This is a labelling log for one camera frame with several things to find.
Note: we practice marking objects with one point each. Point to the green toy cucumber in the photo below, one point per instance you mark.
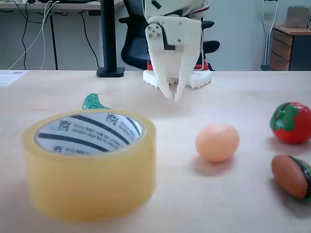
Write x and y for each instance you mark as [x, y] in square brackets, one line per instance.
[92, 102]

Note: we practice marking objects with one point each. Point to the red table clamp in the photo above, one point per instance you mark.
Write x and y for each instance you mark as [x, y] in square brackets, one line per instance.
[201, 66]
[149, 66]

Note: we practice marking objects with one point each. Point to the black office chair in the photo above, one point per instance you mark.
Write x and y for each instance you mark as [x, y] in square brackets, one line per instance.
[132, 53]

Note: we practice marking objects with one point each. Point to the black monitor stand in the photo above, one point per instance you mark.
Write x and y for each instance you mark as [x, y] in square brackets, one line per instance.
[108, 36]

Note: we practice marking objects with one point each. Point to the grey metal crutch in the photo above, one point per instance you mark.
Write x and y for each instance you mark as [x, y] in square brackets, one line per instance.
[267, 48]

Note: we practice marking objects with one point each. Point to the beige toy egg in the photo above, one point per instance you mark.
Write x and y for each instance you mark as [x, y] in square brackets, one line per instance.
[216, 143]

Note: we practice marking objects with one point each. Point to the wooden drawer cabinet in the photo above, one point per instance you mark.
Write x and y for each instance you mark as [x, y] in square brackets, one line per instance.
[281, 48]

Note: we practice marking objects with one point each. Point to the background office desk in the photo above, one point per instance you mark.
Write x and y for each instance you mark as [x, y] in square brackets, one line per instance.
[53, 38]

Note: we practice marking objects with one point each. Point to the brown cardboard box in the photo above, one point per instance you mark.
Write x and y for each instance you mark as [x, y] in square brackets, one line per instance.
[296, 17]

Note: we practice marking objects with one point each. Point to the red toy tomato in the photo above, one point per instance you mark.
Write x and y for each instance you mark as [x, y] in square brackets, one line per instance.
[296, 128]

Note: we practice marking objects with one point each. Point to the white printed paper sheet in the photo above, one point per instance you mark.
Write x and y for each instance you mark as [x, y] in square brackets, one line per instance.
[9, 77]

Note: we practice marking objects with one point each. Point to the yellow packing tape roll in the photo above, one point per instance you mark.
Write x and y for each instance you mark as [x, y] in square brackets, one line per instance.
[90, 184]

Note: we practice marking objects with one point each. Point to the toy hamburger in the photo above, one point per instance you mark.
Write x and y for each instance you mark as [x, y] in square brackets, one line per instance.
[289, 177]

